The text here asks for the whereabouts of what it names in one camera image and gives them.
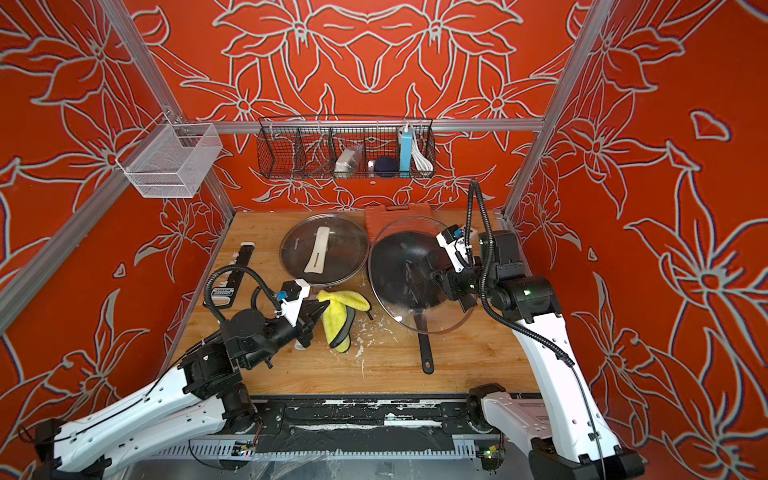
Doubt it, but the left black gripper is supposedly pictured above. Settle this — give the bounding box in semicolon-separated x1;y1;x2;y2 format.
244;296;330;372

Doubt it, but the yellow microfiber cloth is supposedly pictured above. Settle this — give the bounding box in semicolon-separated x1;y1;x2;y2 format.
317;290;371;353

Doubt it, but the glass lid with black handle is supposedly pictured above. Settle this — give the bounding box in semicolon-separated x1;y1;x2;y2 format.
367;216;474;335

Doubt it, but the glass lid with white handle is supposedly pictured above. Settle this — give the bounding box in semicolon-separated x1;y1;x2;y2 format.
279;213;369;287

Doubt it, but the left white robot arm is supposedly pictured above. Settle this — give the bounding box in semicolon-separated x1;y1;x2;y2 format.
33;265;329;479

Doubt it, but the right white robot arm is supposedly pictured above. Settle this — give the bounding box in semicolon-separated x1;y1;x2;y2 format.
431;180;645;479

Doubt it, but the black frying pan with lid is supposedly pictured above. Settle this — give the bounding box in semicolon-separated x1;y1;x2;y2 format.
368;231;464;375

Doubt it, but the red plastic tool case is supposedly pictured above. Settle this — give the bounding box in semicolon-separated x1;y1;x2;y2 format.
364;203;433;242

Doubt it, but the dark blue round object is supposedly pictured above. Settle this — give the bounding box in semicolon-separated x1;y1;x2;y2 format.
373;156;399;178

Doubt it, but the blue white bottle in basket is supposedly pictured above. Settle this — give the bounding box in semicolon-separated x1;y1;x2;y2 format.
398;124;414;178

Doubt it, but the white packet in basket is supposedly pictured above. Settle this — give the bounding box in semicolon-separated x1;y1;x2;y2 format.
334;145;364;179

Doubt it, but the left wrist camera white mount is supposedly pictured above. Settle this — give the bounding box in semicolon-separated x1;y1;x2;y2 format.
276;279;310;327

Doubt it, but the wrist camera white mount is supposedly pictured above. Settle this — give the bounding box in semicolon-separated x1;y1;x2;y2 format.
276;279;310;327
436;225;474;273

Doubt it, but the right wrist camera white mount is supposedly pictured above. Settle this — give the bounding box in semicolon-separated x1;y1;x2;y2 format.
436;225;474;273

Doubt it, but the white cable in basket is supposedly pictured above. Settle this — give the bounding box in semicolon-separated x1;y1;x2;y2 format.
412;140;434;176

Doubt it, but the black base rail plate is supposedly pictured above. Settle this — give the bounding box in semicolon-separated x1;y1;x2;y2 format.
203;392;523;454

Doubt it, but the black wire wall basket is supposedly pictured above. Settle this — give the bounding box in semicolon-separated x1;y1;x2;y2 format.
257;115;436;180

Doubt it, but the clear plastic wall bin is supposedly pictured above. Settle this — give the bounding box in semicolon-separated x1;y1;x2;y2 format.
120;123;222;199

